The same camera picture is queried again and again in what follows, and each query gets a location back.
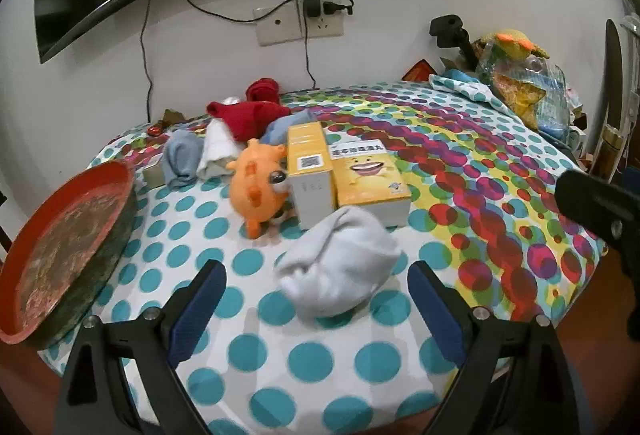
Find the yellow smiling face box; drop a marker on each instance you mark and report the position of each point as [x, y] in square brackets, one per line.
[365, 175]

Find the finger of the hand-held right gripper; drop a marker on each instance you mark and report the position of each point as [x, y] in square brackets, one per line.
[590, 200]

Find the orange squeaky toy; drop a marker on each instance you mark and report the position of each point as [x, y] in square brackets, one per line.
[252, 180]

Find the red packet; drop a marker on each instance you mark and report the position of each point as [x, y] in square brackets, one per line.
[417, 71]

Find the white sock grey toe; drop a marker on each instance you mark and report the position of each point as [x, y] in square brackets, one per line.
[215, 150]

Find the polka dot tablecloth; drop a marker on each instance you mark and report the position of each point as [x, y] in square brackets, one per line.
[475, 155]

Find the white wall socket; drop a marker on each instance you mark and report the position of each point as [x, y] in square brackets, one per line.
[277, 27]

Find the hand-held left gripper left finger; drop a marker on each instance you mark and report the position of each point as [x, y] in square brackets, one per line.
[197, 310]

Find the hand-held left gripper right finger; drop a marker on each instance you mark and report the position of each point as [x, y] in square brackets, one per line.
[435, 310]

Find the small red trinket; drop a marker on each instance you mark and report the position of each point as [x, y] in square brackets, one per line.
[155, 130]

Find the small brown box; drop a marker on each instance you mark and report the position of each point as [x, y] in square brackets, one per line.
[152, 175]

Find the yellow plush toy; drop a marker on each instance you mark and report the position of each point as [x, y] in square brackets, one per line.
[515, 42]

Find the red cloth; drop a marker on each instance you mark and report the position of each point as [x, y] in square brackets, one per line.
[245, 117]

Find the plastic bag of toys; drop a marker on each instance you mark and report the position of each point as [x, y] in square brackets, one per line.
[525, 90]

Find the brown paper scrap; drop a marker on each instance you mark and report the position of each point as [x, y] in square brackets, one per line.
[172, 116]

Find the light blue sock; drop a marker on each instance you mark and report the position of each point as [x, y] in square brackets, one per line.
[180, 160]

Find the narrow yellow box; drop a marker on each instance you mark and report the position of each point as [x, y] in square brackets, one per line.
[307, 150]

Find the black camera stand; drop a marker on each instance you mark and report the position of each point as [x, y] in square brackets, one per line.
[447, 27]

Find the small white sock ball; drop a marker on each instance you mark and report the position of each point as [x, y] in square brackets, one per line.
[231, 101]

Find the dark red sock ball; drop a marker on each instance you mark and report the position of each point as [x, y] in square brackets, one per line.
[262, 90]

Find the red round tray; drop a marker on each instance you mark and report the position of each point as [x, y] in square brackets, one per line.
[60, 255]

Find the pale blue cloth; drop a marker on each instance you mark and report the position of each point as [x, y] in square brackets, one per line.
[465, 82]

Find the blue grey sock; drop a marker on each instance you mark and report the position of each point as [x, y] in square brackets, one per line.
[277, 130]

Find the dark upright panel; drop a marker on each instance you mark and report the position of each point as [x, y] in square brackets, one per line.
[612, 90]

